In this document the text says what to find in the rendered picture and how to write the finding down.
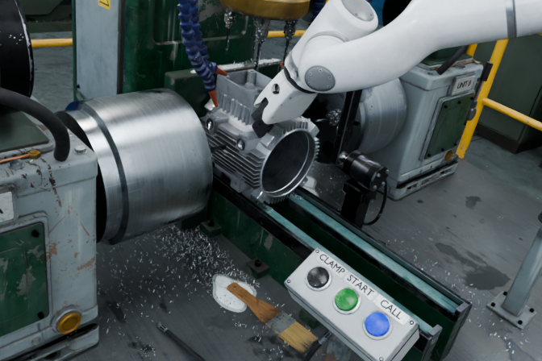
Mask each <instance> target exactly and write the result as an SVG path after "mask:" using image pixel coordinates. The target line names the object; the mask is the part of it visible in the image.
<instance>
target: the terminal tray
mask: <svg viewBox="0 0 542 361"><path fill-rule="evenodd" d="M271 80H272V79H271V78H269V77H267V76H265V75H263V74H261V73H259V72H257V71H255V70H254V69H249V70H243V71H237V72H232V73H227V75H226V76H223V75H220V74H218V75H217V81H216V86H217V87H216V89H215V92H216V97H217V101H218V103H219V109H221V108H222V109H223V111H226V114H228V113H230V116H232V115H234V117H233V118H237V120H238V121H240V120H241V123H244V122H245V126H247V125H251V124H252V123H254V122H255V121H254V120H253V118H252V116H251V114H252V113H253V112H254V111H255V110H256V109H257V108H258V107H255V106H254V103H255V101H256V100H257V98H258V97H259V95H260V94H261V92H262V91H263V90H264V89H265V87H266V86H267V85H268V84H269V83H270V82H271Z"/></svg>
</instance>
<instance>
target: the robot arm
mask: <svg viewBox="0 0 542 361"><path fill-rule="evenodd" d="M377 25H378V19H377V15H376V13H375V11H374V9H373V8H372V7H371V6H370V5H369V4H368V3H367V2H366V1H365V0H329V1H328V2H327V4H326V5H325V6H324V8H323V9H322V10H321V11H320V12H319V14H318V15H317V17H316V18H315V20H314V21H313V23H312V24H311V25H310V26H309V27H308V29H307V30H306V32H305V33H304V35H303V36H302V38H301V39H300V40H299V41H298V42H297V44H296V45H295V46H294V48H293V50H291V51H290V54H289V55H288V56H287V57H286V59H285V65H284V69H283V70H281V71H280V72H279V74H277V75H276V76H275V78H274V79H272V80H271V82H270V83H269V84H268V85H267V86H266V87H265V89H264V90H263V91H262V92H261V94H260V95H259V97H258V98H257V100H256V101H255V103H254V106H255V107H258V108H257V109H256V110H255V111H254V112H253V113H252V114H251V116H252V118H253V120H254V121H255V122H254V123H253V124H252V129H253V130H254V131H255V133H256V135H257V137H258V138H259V139H260V138H262V137H264V135H265V134H266V133H267V132H268V133H269V132H270V131H271V130H272V129H273V128H274V125H276V124H278V123H279V122H284V121H287V120H290V119H293V118H297V117H299V116H301V115H302V114H303V113H304V111H305V110H306V109H307V107H308V106H309V105H310V104H311V103H312V102H313V100H314V99H315V97H316V96H317V94H318V93H343V92H349V91H354V90H359V89H368V88H371V87H375V86H378V85H383V84H385V83H387V82H390V81H392V80H394V79H396V78H398V77H400V76H402V75H403V74H405V73H407V72H408V71H410V70H411V69H413V68H414V67H415V66H416V65H417V64H418V63H420V62H421V61H422V60H423V59H424V58H426V57H427V56H429V55H430V54H432V53H433V52H435V51H438V50H440V49H444V48H452V47H458V46H463V45H469V44H479V43H485V42H490V41H495V40H501V39H510V38H515V37H520V36H525V35H535V34H540V33H542V0H412V1H411V2H410V3H409V5H408V6H407V7H406V9H405V10H404V11H403V12H402V13H401V14H400V15H399V16H398V17H397V18H396V19H395V20H393V21H392V22H391V23H389V24H388V25H386V26H385V27H383V28H382V29H380V30H378V31H375V32H373V31H374V30H375V29H376V28H377ZM273 124H274V125H273Z"/></svg>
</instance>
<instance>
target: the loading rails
mask: <svg viewBox="0 0 542 361"><path fill-rule="evenodd" d="M229 181H230V180H229V179H226V180H223V179H222V178H220V177H219V176H217V175H216V174H215V173H214V172H213V181H212V187H211V193H210V196H209V200H208V206H207V214H206V221H205V222H201V223H200V231H202V232H203V233H204V234H205V235H207V237H208V238H212V237H215V236H216V235H219V234H222V235H223V236H224V237H225V238H226V239H228V240H229V241H230V242H231V243H232V244H234V245H235V246H236V247H237V248H238V249H240V250H241V251H242V252H243V253H244V254H245V255H246V256H247V257H248V258H249V259H251V260H250V261H248V262H247V263H246V264H245V270H246V271H247V272H248V273H249V274H250V275H252V276H253V277H254V278H255V279H256V280H258V279H260V278H261V277H263V276H266V275H268V274H269V275H270V276H271V277H272V278H273V279H275V280H276V281H277V282H278V283H279V284H280V285H281V286H282V287H283V288H285V289H286V290H287V288H286V287H285V284H284V282H285V280H286V279H287V278H288V277H289V276H290V275H291V274H292V273H293V272H294V271H295V270H296V269H297V268H298V267H299V266H300V264H301V263H302V262H303V261H304V260H305V259H306V258H307V257H308V256H309V255H310V254H311V253H312V252H313V251H314V250H315V249H316V248H319V249H320V250H322V251H323V252H325V253H326V254H328V255H329V256H331V257H332V258H333V259H334V260H335V261H337V262H338V263H340V264H341V265H342V266H344V267H345V268H347V269H348V270H349V271H350V272H351V273H353V274H354V275H355V276H357V277H358V278H360V279H361V280H363V281H364V282H365V283H366V284H367V285H369V286H370V287H371V288H373V289H374V290H376V291H377V292H378V293H380V294H381V295H382V296H383V297H385V298H386V299H387V300H389V301H390V302H392V303H393V304H394V305H396V306H397V307H399V308H400V309H401V310H402V311H403V312H405V313H406V314H408V315H409V316H410V317H412V318H413V319H415V320H416V321H417V322H418V325H420V327H419V339H418V340H417V341H416V342H415V344H414V345H413V346H412V348H411V349H410V350H409V351H408V352H407V353H406V354H405V356H404V357H403V358H402V360H401V361H428V360H429V358H430V359H431V360H433V361H442V360H443V359H444V358H445V357H446V356H447V355H448V354H449V352H450V350H451V349H452V345H453V343H454V342H455V340H456V338H457V335H458V333H459V331H460V329H461V326H462V324H463V322H464V320H465V317H466V315H467V313H468V312H469V308H470V306H471V305H472V303H470V302H469V301H467V300H466V299H465V298H463V297H461V296H460V295H458V294H457V293H455V292H453V291H452V290H451V289H450V288H448V287H446V286H445V285H444V284H442V283H440V282H439V281H438V280H436V279H435V278H433V277H432V276H430V275H428V274H427V273H426V272H424V271H423V270H421V269H420V268H418V267H416V266H415V265H414V264H412V263H411V262H410V261H408V260H407V259H405V258H403V257H402V256H400V255H399V254H398V253H396V252H395V251H393V250H391V249H390V248H388V247H387V246H386V245H384V244H383V243H381V242H379V241H378V240H376V239H375V238H374V237H373V236H371V235H370V234H368V233H366V232H365V231H363V230H362V229H361V228H359V227H358V226H356V225H354V224H353V223H351V222H350V221H349V220H347V219H346V218H344V217H342V216H341V215H339V214H338V213H337V212H335V211H334V210H332V209H331V208H329V207H328V206H326V205H324V204H323V203H322V202H321V201H319V200H317V199H316V198H314V197H312V196H311V195H310V194H309V193H307V192H305V191H304V190H303V189H301V188H299V187H298V186H297V187H296V188H295V190H294V197H295V195H296V197H295V198H294V197H293V195H292V194H291V197H289V196H288V197H287V199H286V198H285V200H284V201H283V200H281V201H279V202H278V203H277V202H276V203H275V204H274V203H273V204H271V203H267V202H266V201H264V202H263V203H258V202H259V201H255V203H254V201H251V200H249V199H248V198H247V197H246V196H244V195H243V194H242V192H241V193H238V192H237V191H236V190H234V189H233V188H232V187H231V186H230V184H231V183H229ZM230 182H231V181H230ZM300 196H301V197H300ZM300 198H302V199H301V200H300ZM292 199H293V200H292ZM257 203H258V204H257ZM263 204H264V205H266V207H267V206H268V207H267V208H265V207H264V205H263ZM262 207H263V209H262ZM272 208H273V210H271V209H272ZM270 210H271V211H270ZM268 211H270V212H271V213H268ZM287 291H288V290H287ZM288 292H289V291H288ZM298 316H299V318H301V319H302V320H303V321H304V322H305V323H306V324H307V325H308V326H309V327H310V328H311V329H314V328H316V327H317V326H319V325H321V324H322V323H321V322H319V321H318V320H317V319H316V318H315V317H313V316H312V315H311V314H310V313H309V312H308V311H306V310H305V309H304V308H302V309H301V310H300V312H299V315H298Z"/></svg>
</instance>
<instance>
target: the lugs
mask: <svg viewBox="0 0 542 361"><path fill-rule="evenodd" d="M218 105H219V103H218ZM204 107H205V108H206V110H207V111H208V112H211V113H212V114H214V113H216V111H217V110H218V109H219V106H218V107H215V105H214V103H213V101H212V100H211V99H210V100H209V101H208V103H207V104H206V105H205V106H204ZM213 112H214V113H213ZM307 130H308V131H309V132H310V133H311V134H312V135H313V136H314V137H315V136H316V135H317V134H318V133H319V128H318V127H317V126H316V125H315V124H314V123H312V122H308V129H307ZM277 142H278V141H277V140H276V138H275V137H274V136H272V135H271V134H269V133H268V132H267V133H266V134H265V135H264V137H263V138H262V139H261V141H260V143H261V145H262V146H263V147H265V148H266V149H268V150H270V151H271V150H272V149H273V147H274V146H275V145H276V144H277ZM307 182H308V178H307V177H306V176H305V178H304V179H303V180H302V182H301V183H300V184H299V185H298V186H299V187H301V188H302V187H303V186H304V185H305V183H307ZM251 195H252V196H253V197H254V198H255V199H257V200H258V201H259V202H260V203H263V202H264V200H265V199H266V198H267V195H266V194H265V193H264V192H263V191H261V190H260V189H256V190H253V191H252V193H251Z"/></svg>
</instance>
